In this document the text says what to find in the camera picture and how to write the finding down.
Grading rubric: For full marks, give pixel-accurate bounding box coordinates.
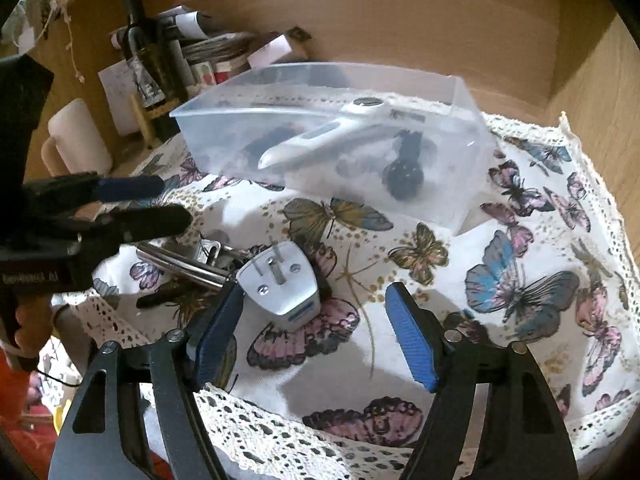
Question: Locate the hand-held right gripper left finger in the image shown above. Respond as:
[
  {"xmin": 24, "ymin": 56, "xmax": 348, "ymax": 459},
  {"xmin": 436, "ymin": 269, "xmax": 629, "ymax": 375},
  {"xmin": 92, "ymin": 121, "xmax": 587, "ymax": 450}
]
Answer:
[{"xmin": 47, "ymin": 280, "xmax": 246, "ymax": 480}]

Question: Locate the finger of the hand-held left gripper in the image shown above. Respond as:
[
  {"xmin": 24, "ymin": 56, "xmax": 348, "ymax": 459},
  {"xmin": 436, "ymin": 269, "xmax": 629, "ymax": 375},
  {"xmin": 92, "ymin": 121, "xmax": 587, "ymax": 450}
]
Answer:
[
  {"xmin": 100, "ymin": 203, "xmax": 194, "ymax": 257},
  {"xmin": 75, "ymin": 172, "xmax": 167, "ymax": 211}
]

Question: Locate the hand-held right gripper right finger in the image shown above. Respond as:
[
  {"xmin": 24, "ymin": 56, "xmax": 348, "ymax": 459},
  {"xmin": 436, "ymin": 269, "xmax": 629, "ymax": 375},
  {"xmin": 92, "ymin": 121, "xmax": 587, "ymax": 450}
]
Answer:
[{"xmin": 385, "ymin": 281, "xmax": 576, "ymax": 480}]

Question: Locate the white plug adapter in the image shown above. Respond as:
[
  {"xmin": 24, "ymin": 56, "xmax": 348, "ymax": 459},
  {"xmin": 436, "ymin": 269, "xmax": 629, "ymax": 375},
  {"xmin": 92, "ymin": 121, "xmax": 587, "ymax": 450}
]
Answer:
[{"xmin": 235, "ymin": 240, "xmax": 322, "ymax": 332}]

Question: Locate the clear plastic storage box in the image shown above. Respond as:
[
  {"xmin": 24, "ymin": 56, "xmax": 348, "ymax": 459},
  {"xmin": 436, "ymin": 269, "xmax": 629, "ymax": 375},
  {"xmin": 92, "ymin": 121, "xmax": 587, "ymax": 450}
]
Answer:
[{"xmin": 170, "ymin": 61, "xmax": 499, "ymax": 237}]

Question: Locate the person's left hand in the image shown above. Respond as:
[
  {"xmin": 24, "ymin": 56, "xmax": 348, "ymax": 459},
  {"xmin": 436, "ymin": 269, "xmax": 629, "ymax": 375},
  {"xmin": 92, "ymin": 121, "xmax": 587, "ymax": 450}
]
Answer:
[{"xmin": 0, "ymin": 300, "xmax": 57, "ymax": 373}]

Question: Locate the metal nail clipper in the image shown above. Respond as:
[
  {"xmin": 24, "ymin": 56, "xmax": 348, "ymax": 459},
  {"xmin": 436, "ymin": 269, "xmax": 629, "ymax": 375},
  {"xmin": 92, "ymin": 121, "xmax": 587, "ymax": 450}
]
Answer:
[{"xmin": 135, "ymin": 239, "xmax": 237, "ymax": 292}]

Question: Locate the white mug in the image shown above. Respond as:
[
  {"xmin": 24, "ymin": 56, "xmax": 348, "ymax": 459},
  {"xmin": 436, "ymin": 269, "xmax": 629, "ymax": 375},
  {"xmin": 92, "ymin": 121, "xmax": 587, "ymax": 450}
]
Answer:
[{"xmin": 41, "ymin": 98, "xmax": 114, "ymax": 179}]

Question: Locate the wooden bottle holder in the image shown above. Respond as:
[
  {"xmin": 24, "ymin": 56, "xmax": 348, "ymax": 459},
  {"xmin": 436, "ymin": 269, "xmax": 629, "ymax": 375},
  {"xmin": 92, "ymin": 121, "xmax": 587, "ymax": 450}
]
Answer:
[{"xmin": 129, "ymin": 94, "xmax": 173, "ymax": 150}]

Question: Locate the white paper sheet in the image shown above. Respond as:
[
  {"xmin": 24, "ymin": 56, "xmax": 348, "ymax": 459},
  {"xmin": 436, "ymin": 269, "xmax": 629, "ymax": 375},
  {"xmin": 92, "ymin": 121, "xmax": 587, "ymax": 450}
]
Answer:
[{"xmin": 98, "ymin": 59, "xmax": 142, "ymax": 137}]

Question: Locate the butterfly print lace tablecloth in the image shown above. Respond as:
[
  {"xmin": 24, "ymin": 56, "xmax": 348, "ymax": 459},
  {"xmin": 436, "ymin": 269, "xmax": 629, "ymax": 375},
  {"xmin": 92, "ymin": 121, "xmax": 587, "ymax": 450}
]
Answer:
[{"xmin": 50, "ymin": 110, "xmax": 632, "ymax": 480}]

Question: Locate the small red white box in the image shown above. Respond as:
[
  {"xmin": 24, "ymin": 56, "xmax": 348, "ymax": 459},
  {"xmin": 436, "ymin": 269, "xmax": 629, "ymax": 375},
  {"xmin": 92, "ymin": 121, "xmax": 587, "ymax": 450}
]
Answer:
[{"xmin": 192, "ymin": 60, "xmax": 217, "ymax": 87}]

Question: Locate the dark wine bottle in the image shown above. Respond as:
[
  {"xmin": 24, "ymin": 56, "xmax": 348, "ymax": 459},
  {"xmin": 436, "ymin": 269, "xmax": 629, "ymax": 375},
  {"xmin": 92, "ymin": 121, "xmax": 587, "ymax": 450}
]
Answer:
[{"xmin": 120, "ymin": 0, "xmax": 177, "ymax": 107}]

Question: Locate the black round gadget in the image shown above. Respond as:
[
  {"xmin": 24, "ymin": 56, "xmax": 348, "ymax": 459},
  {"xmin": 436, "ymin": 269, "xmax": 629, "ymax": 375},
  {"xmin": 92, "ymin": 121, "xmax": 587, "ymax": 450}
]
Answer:
[{"xmin": 381, "ymin": 130, "xmax": 427, "ymax": 202}]

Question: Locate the stack of papers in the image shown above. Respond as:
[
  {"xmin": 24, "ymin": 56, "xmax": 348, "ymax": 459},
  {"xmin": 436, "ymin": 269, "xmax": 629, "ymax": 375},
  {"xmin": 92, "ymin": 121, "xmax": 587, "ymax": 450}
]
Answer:
[{"xmin": 179, "ymin": 31, "xmax": 257, "ymax": 62}]

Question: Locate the white handheld thermometer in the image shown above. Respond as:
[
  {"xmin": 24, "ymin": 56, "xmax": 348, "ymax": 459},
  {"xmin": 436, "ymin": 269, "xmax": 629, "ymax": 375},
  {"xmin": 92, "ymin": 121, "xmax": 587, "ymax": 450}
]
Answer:
[{"xmin": 257, "ymin": 96, "xmax": 387, "ymax": 171}]

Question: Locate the white paper note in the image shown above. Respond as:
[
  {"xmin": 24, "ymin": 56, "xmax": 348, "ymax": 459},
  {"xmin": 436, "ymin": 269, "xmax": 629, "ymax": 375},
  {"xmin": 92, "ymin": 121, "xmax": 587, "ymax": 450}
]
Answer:
[{"xmin": 247, "ymin": 34, "xmax": 292, "ymax": 70}]

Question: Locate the red cloth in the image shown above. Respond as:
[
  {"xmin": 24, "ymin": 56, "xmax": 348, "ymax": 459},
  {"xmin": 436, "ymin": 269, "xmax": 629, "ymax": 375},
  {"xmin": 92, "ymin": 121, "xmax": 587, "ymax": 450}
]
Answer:
[{"xmin": 0, "ymin": 347, "xmax": 68, "ymax": 480}]

